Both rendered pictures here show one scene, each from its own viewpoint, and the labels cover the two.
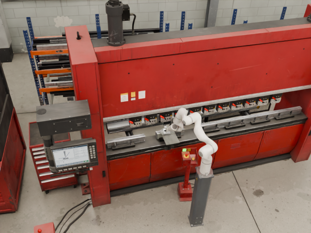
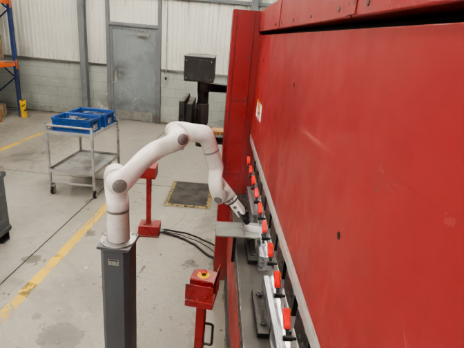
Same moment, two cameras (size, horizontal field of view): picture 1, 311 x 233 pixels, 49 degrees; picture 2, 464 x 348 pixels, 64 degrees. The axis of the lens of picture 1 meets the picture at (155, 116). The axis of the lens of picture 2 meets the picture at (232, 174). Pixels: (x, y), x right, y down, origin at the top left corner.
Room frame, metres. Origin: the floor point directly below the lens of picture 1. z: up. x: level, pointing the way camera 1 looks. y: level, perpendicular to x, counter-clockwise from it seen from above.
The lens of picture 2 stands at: (3.67, -2.19, 2.10)
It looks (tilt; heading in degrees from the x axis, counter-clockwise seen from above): 20 degrees down; 104
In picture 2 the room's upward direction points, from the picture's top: 5 degrees clockwise
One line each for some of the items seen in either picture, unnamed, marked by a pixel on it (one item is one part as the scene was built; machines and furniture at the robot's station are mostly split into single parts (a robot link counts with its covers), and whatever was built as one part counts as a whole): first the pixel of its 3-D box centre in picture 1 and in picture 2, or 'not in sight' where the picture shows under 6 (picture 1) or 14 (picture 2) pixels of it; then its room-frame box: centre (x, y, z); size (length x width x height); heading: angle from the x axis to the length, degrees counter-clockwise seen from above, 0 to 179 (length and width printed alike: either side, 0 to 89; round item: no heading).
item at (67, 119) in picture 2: not in sight; (76, 123); (0.56, 1.81, 0.92); 0.50 x 0.36 x 0.18; 12
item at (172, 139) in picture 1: (170, 137); (237, 229); (3.24, -0.20, 1.00); 0.26 x 0.18 x 0.01; 18
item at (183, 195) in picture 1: (185, 191); not in sight; (3.10, -0.47, 0.06); 0.25 x 0.20 x 0.12; 6
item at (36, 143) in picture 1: (54, 157); not in sight; (3.25, 1.38, 0.50); 0.50 x 0.50 x 1.00; 18
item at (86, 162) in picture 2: not in sight; (85, 152); (0.54, 1.98, 0.47); 0.90 x 0.66 x 0.95; 102
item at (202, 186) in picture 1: (199, 198); (120, 313); (2.66, -0.60, 0.50); 0.18 x 0.18 x 1.00; 12
